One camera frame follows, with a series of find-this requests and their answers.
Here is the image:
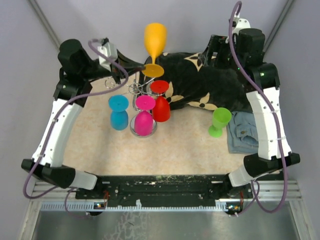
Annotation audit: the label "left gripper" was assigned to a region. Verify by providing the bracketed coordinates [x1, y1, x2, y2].
[80, 48, 146, 84]

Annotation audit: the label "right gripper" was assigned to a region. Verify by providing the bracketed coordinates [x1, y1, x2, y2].
[199, 34, 245, 72]

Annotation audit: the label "blue wine glass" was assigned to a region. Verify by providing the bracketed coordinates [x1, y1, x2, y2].
[108, 94, 129, 131]

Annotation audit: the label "orange wine glass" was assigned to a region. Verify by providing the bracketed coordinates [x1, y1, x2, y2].
[142, 22, 167, 78]

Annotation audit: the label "green wine glass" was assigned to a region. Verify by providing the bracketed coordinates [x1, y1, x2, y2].
[208, 107, 232, 138]

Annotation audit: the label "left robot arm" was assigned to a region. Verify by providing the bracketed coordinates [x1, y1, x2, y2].
[21, 38, 144, 199]

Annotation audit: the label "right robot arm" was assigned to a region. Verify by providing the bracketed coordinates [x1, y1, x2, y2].
[203, 28, 301, 198]

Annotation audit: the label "chrome wine glass rack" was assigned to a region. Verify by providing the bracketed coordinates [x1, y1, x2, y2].
[108, 77, 159, 138]

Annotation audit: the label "red wine glass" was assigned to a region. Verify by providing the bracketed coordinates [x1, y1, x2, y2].
[150, 80, 171, 122]

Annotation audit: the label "pink wine glass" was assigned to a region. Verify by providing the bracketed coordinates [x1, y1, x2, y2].
[134, 95, 156, 137]

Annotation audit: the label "black floral pillow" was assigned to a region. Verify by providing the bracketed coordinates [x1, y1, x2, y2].
[156, 52, 252, 113]

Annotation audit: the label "folded denim cloth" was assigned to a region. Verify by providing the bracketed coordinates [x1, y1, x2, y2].
[226, 111, 259, 154]

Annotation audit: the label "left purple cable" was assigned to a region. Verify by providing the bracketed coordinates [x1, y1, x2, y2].
[22, 38, 130, 218]

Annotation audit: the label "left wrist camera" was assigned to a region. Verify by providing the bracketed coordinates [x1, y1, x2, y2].
[97, 38, 118, 71]

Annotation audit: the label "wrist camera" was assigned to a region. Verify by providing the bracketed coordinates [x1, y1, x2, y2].
[97, 38, 118, 71]
[232, 17, 251, 33]

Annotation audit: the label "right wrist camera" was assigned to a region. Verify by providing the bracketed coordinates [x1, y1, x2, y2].
[232, 17, 251, 33]

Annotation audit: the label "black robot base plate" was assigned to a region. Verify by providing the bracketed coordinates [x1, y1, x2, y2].
[75, 174, 253, 208]

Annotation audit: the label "grey cable duct strip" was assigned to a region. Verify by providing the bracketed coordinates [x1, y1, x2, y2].
[39, 198, 253, 213]

